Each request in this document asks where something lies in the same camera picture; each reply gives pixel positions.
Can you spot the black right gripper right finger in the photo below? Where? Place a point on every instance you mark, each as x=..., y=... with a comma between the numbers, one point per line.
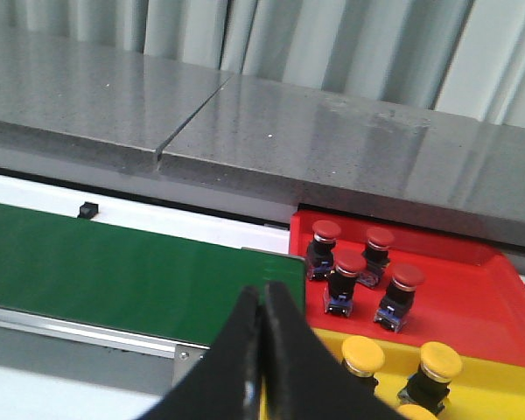
x=302, y=378

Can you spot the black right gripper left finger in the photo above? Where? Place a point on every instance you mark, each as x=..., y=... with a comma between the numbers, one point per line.
x=226, y=383

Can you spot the yellow mushroom push button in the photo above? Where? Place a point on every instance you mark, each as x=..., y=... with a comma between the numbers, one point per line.
x=415, y=412
x=362, y=357
x=428, y=387

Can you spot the red mushroom push button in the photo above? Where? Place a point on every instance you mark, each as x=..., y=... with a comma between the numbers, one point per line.
x=394, y=307
x=376, y=254
x=338, y=295
x=319, y=254

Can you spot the red plastic tray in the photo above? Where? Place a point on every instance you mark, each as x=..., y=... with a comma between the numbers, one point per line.
x=472, y=299

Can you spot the green conveyor belt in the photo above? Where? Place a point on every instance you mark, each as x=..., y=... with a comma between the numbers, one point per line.
x=126, y=279

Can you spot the grey stone counter slab right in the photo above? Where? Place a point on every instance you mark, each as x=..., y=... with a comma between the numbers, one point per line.
x=293, y=145

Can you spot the grey stone counter slab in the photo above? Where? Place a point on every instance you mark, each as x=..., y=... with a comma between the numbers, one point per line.
x=293, y=145
x=66, y=102

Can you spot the grey stone counter slab left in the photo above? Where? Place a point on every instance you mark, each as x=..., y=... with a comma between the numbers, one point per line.
x=66, y=102

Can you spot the white pleated curtain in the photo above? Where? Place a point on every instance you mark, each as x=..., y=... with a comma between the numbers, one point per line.
x=460, y=57

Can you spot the steel conveyor support bracket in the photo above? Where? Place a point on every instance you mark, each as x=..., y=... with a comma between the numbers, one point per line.
x=185, y=358

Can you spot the aluminium conveyor side rail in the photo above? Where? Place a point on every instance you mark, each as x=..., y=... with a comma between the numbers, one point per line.
x=89, y=334

